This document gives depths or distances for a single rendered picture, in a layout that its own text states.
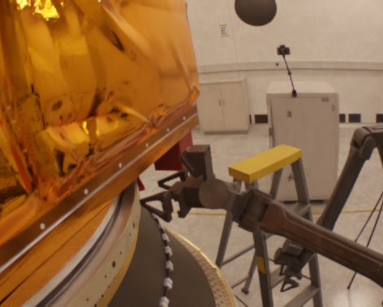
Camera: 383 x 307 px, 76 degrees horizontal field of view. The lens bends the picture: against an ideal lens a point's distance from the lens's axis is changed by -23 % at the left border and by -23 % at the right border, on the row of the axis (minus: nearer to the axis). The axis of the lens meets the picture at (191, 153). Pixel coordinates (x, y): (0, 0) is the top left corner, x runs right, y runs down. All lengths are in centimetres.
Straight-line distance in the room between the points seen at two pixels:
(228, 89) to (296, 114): 374
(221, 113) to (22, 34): 692
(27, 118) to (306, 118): 335
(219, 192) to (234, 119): 674
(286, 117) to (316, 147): 53
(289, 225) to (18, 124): 51
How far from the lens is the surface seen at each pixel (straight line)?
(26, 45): 51
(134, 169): 84
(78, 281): 57
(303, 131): 366
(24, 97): 51
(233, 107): 720
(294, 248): 105
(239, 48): 759
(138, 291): 74
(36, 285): 55
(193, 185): 62
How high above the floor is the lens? 206
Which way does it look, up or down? 19 degrees down
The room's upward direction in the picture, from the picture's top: 8 degrees counter-clockwise
